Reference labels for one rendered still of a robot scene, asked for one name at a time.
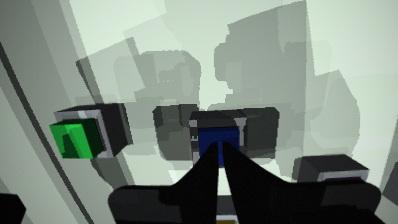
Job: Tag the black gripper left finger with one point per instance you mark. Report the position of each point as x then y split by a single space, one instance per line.
193 199

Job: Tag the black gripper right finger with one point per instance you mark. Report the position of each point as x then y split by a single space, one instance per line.
261 197

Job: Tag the red button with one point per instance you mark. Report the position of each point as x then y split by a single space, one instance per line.
391 189

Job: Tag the green button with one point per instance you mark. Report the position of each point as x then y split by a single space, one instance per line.
89 131

